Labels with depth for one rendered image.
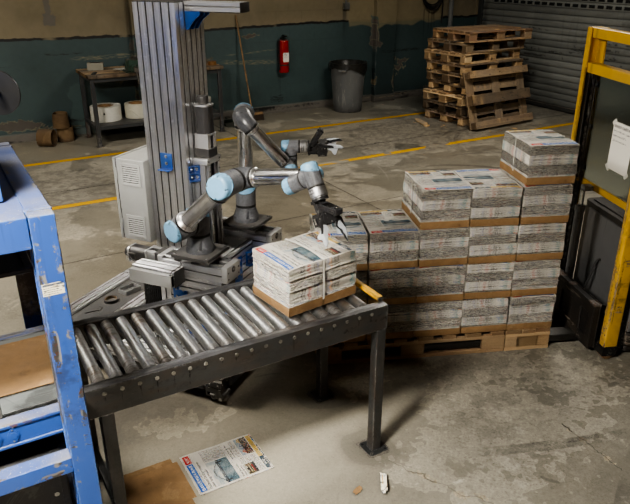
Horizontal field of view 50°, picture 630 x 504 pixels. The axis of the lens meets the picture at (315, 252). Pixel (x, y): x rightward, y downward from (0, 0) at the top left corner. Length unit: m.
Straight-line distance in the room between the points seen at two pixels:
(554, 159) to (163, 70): 2.13
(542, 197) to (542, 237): 0.25
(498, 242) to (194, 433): 1.98
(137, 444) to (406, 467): 1.33
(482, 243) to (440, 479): 1.36
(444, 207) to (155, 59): 1.71
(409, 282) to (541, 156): 1.00
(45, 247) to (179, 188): 1.68
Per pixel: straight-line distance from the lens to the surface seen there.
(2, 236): 2.05
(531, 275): 4.14
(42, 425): 2.54
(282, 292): 2.88
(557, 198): 4.00
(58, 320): 2.18
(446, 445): 3.52
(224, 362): 2.70
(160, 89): 3.59
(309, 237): 3.10
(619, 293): 4.23
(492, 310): 4.15
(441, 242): 3.84
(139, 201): 3.79
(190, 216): 3.26
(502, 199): 3.87
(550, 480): 3.45
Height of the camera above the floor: 2.21
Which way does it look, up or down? 24 degrees down
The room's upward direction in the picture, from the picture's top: straight up
